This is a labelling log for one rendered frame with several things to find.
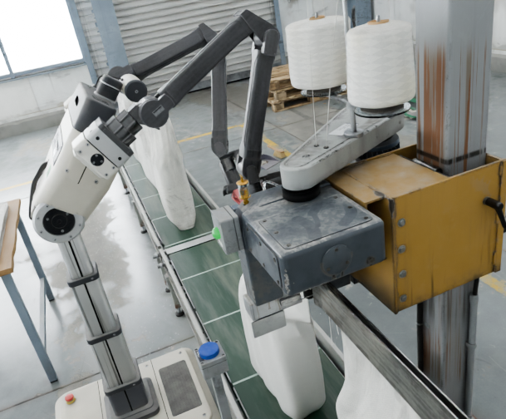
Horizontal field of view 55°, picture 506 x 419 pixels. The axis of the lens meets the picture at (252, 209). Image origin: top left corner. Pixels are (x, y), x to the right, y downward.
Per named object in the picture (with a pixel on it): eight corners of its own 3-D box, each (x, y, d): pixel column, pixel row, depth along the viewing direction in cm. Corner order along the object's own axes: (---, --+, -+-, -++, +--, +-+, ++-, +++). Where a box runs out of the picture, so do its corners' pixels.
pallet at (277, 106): (254, 101, 732) (253, 91, 726) (327, 82, 760) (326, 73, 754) (275, 112, 661) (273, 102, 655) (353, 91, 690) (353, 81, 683)
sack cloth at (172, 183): (159, 208, 354) (133, 110, 321) (189, 199, 359) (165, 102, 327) (172, 235, 313) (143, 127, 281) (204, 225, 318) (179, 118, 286)
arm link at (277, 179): (237, 160, 153) (245, 167, 145) (270, 150, 155) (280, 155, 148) (245, 195, 158) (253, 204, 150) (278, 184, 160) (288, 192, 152)
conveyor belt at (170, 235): (120, 160, 491) (118, 152, 487) (158, 150, 502) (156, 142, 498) (169, 262, 302) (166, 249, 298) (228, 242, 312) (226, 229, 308)
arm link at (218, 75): (213, 49, 190) (208, 37, 179) (227, 48, 190) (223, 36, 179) (214, 159, 187) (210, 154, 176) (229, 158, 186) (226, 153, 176)
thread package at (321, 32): (281, 88, 134) (272, 22, 126) (335, 74, 138) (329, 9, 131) (309, 98, 120) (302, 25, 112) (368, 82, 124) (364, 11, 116)
